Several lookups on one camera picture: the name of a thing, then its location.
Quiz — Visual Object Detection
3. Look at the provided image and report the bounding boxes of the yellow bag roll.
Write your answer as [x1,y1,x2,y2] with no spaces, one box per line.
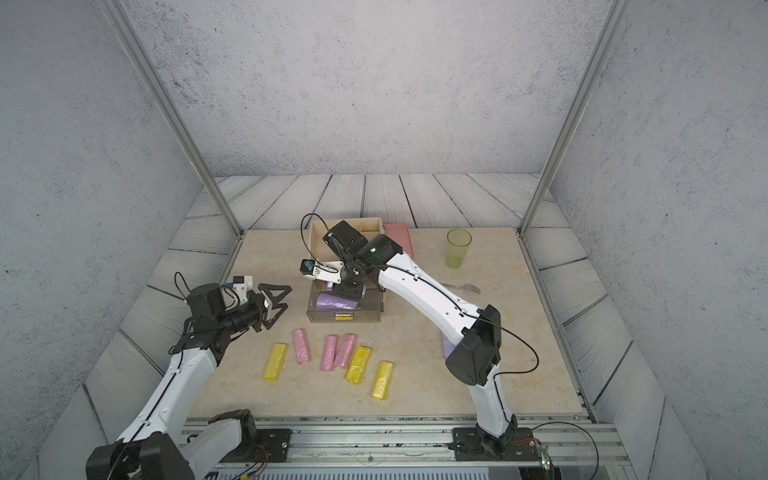
[263,343,288,382]
[371,361,394,401]
[345,346,372,385]

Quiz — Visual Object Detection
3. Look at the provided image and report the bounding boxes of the pink bag roll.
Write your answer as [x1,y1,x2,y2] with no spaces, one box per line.
[320,335,338,372]
[292,328,312,365]
[334,334,357,369]

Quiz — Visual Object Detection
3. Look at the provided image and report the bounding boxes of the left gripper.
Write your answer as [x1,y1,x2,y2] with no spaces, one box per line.
[217,285,291,338]

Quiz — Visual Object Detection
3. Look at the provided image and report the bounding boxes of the beige drawer organizer cabinet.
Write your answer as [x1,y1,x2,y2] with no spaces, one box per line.
[300,213,385,284]

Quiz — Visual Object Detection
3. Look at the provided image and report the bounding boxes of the transparent drawer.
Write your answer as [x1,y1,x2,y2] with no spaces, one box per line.
[306,280,384,323]

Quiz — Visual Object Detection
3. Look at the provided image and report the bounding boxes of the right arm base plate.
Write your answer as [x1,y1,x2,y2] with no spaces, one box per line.
[448,426,541,462]

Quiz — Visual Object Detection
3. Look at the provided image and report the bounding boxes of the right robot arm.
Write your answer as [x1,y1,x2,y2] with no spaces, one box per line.
[323,220,513,439]

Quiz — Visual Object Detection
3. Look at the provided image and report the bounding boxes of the aluminium frame post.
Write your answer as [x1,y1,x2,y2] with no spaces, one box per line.
[98,0,244,239]
[518,0,631,238]

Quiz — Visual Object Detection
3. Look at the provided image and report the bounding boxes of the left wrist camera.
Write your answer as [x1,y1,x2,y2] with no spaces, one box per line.
[230,275,254,303]

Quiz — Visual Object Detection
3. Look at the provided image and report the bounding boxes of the right aluminium frame post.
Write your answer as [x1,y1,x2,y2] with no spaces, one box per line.
[518,0,631,238]

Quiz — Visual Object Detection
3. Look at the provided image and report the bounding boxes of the pink bag roll left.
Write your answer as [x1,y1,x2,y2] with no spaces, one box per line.
[292,328,312,365]

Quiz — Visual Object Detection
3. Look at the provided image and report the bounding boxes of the pink bag roll middle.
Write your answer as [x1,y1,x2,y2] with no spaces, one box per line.
[320,335,338,372]

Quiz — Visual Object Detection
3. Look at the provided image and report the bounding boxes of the purple bag roll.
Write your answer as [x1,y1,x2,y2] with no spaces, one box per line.
[315,293,358,311]
[441,334,455,360]

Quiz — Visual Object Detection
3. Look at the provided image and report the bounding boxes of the yellow bag roll far left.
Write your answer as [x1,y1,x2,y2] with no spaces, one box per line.
[263,343,288,382]

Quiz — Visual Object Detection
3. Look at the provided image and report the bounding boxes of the purple bag roll front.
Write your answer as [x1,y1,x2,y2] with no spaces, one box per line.
[315,293,358,311]

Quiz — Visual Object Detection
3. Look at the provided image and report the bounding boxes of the pink bag roll right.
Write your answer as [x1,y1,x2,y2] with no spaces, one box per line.
[334,334,357,369]

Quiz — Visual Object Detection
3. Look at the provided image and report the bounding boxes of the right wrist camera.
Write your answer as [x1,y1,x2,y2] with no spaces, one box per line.
[299,259,343,284]

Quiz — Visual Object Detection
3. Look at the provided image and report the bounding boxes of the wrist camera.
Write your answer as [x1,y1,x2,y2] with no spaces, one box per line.
[230,275,254,303]
[299,259,343,284]

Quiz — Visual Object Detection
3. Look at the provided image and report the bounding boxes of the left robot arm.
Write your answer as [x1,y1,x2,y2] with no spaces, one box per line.
[86,283,292,479]

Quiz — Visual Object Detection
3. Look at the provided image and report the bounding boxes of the green translucent cup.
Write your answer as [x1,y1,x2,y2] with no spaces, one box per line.
[445,228,473,269]

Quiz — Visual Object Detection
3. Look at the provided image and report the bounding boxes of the pink sponge block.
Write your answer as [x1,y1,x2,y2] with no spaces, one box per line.
[384,223,415,259]

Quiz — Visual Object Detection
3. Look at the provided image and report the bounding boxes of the metal spoon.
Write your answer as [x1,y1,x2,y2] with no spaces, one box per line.
[443,283,482,294]

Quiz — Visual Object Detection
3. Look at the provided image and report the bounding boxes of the yellow bag roll right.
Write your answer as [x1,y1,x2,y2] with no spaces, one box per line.
[371,361,394,401]

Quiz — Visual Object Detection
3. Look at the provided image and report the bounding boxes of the yellow bag roll middle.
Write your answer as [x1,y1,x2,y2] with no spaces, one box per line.
[345,346,372,385]

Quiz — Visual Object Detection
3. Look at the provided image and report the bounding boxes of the left aluminium frame post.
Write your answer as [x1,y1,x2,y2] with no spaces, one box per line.
[98,0,244,239]

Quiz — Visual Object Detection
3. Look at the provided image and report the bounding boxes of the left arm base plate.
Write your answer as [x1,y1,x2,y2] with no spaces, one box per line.
[240,428,292,464]

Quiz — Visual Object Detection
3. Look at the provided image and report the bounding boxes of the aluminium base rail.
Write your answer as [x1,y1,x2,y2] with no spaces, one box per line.
[208,416,637,479]

